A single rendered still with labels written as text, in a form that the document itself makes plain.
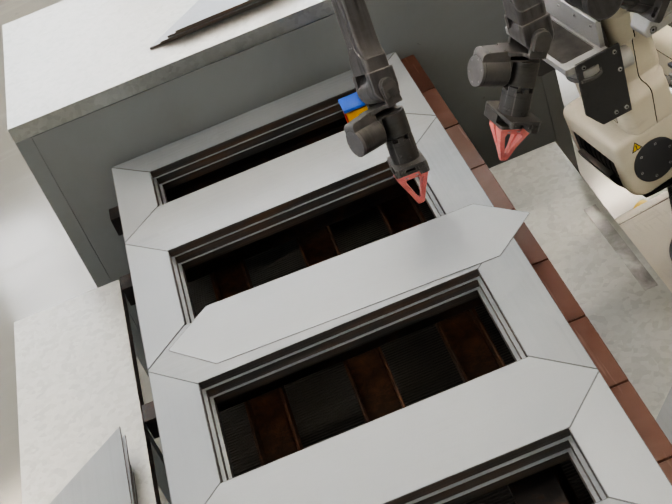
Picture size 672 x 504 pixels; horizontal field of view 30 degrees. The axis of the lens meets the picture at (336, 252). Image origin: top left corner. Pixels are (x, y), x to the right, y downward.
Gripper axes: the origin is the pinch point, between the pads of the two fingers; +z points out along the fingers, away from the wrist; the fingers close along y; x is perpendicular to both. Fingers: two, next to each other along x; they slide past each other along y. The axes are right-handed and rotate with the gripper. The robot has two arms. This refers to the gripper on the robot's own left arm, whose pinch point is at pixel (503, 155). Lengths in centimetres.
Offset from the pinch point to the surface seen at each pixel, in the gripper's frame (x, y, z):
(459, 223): -4.1, -4.1, 16.2
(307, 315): -35.2, -1.1, 32.1
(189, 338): -55, -12, 42
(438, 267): -12.3, 4.6, 20.4
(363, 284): -24.3, -1.5, 26.6
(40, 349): -76, -49, 66
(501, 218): 2.0, 0.6, 13.1
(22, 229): -47, -230, 136
